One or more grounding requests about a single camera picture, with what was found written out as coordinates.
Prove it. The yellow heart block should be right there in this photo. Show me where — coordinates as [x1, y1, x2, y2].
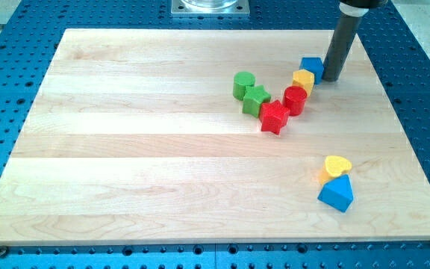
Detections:
[319, 155, 352, 185]

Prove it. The blue triangle block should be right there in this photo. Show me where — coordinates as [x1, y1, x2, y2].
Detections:
[317, 174, 354, 212]

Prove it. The green star block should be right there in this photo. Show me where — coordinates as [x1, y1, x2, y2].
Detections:
[242, 85, 271, 118]

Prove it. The red star block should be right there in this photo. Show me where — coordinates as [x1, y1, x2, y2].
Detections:
[259, 100, 290, 135]

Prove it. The green cylinder block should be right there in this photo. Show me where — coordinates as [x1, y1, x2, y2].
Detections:
[232, 71, 255, 100]

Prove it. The wooden board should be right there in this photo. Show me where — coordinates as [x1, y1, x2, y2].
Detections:
[0, 28, 430, 246]

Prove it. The red cylinder block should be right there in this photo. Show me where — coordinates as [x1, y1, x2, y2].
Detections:
[282, 86, 308, 116]

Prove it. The yellow pentagon block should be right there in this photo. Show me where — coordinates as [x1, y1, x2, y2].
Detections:
[292, 69, 314, 96]

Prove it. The blue cube block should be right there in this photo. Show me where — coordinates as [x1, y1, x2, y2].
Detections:
[299, 57, 324, 84]

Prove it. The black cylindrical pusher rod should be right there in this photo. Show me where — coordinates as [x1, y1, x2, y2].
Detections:
[322, 0, 387, 82]

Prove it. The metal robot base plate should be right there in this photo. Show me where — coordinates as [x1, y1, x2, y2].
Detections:
[170, 0, 250, 16]

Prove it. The blue perforated table frame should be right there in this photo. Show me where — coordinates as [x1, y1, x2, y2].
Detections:
[0, 1, 430, 268]

